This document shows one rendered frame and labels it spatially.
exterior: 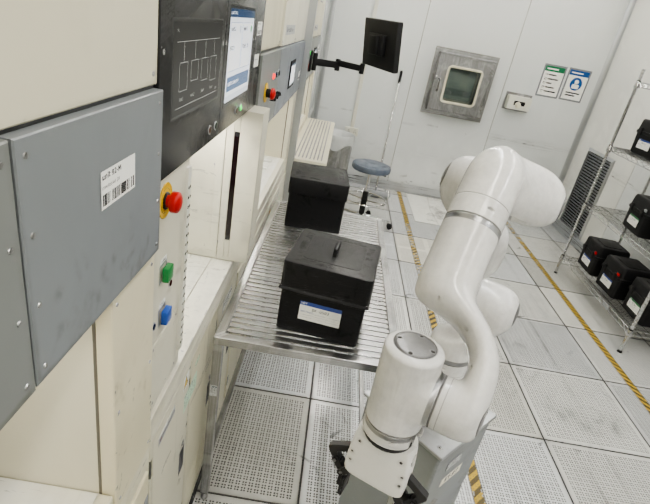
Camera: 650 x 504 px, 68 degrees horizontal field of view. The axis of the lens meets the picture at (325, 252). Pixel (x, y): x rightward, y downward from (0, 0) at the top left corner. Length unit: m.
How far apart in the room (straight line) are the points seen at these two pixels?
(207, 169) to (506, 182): 1.09
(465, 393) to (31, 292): 0.52
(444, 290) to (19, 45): 0.56
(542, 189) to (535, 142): 5.20
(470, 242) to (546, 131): 5.42
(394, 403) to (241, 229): 1.12
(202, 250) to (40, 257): 1.23
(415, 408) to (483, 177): 0.36
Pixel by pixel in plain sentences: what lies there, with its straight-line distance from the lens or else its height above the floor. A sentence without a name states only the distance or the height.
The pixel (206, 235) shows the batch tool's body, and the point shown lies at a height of 0.95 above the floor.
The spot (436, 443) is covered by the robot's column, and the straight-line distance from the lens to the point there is 1.39.
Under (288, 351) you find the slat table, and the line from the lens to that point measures 1.54.
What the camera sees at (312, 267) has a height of 1.01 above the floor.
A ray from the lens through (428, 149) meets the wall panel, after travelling 5.84.
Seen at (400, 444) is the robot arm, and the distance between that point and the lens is 0.74.
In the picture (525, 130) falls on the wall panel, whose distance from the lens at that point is 6.05.
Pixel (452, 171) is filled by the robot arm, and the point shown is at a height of 1.48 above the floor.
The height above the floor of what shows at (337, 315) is 0.86.
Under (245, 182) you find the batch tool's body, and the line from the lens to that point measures 1.63.
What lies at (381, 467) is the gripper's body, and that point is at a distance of 0.79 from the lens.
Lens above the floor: 1.69
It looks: 25 degrees down
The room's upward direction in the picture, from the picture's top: 11 degrees clockwise
